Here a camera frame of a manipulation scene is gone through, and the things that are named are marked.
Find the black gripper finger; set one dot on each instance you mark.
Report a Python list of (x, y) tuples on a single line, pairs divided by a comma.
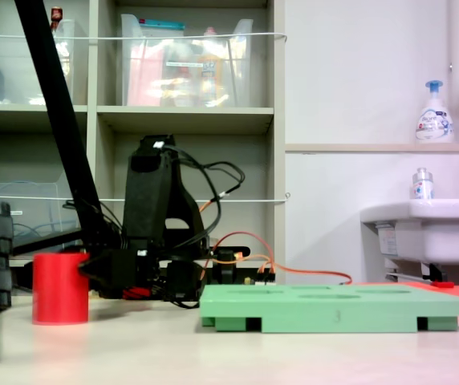
[(99, 266)]

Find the red cylinder block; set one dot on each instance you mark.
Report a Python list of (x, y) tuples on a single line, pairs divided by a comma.
[(59, 290)]

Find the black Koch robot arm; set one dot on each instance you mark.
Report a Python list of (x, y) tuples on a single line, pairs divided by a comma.
[(149, 192)]

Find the small red block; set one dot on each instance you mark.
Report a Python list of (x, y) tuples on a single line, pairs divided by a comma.
[(443, 284)]

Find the thin black tripod strut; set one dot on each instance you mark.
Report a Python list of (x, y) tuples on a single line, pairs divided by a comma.
[(45, 240)]

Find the black clamp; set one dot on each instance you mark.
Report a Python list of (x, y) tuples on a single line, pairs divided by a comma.
[(226, 264)]

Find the small circuit board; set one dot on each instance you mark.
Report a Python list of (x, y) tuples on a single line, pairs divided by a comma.
[(263, 281)]

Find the beige shelf unit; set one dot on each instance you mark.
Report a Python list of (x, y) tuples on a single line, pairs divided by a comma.
[(185, 120)]

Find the thick black tripod leg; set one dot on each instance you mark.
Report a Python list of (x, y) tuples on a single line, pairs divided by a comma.
[(59, 112)]

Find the large clear plastic bin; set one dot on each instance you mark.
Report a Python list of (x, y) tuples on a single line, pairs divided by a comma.
[(185, 72)]

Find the green board with shaped holes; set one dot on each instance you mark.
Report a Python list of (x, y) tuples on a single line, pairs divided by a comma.
[(334, 309)]

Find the orange-labelled bottle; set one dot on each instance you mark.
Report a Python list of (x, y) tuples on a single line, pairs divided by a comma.
[(211, 72)]

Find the blue-topped packet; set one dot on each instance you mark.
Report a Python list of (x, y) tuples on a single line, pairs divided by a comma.
[(161, 26)]

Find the red-capped bottle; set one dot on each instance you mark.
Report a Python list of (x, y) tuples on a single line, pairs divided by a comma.
[(56, 16)]

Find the small silver-capped bottle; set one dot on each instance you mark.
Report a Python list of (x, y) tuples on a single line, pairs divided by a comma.
[(422, 186)]

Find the white sink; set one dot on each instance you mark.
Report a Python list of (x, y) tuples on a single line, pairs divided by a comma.
[(446, 236)]

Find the white soap pump bottle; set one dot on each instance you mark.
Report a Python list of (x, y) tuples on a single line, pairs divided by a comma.
[(434, 120)]

